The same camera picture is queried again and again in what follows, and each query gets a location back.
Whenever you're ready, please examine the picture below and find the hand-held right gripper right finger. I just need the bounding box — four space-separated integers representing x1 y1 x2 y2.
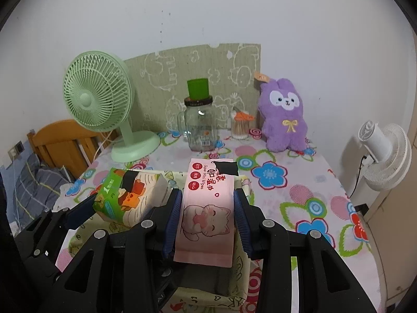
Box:
233 188 375 313

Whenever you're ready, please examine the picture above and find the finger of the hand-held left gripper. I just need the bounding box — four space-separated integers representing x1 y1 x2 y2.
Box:
63 195 97 231
128 192 170 232

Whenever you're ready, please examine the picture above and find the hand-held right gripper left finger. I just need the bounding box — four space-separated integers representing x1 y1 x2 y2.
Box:
42 187 183 313

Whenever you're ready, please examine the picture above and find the printed tissue pack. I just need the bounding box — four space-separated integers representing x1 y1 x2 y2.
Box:
93 168 169 229

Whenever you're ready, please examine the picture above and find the pink wet wipes pack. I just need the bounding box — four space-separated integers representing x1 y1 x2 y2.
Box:
173 158 240 270

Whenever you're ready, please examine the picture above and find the floral tablecloth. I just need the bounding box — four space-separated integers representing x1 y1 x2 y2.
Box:
52 129 380 313

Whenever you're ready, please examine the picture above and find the grey plaid pillow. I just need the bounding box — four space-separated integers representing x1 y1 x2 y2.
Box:
11 153 71 229

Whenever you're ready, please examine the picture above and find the wooden bed headboard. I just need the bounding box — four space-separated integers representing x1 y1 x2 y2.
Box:
27 119 120 178

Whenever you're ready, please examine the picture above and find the cotton swab jar orange lid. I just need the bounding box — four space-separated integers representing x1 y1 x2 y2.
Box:
231 111 255 141

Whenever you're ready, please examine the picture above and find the glass mug jar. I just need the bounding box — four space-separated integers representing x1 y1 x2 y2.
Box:
176 96 218 152

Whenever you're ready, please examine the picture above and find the purple plush bunny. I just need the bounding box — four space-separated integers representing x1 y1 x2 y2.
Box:
254 72 310 153

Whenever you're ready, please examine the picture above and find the green desk fan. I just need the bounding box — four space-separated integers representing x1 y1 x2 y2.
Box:
63 50 161 163

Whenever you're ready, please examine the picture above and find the green plastic cup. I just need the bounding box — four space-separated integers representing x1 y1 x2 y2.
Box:
187 78 210 100

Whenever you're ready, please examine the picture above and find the green printed board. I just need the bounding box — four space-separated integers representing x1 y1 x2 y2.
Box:
124 43 262 134

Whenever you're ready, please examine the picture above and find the beige door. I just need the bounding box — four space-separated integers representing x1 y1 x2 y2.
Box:
363 26 417 304

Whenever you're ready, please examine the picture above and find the white standing fan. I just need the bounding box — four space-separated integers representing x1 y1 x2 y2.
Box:
358 121 413 191

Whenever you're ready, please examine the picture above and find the wall socket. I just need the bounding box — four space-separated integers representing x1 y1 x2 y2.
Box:
7 140 25 160

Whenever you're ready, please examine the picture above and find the black fan power cable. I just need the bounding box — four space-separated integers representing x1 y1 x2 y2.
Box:
356 154 368 203

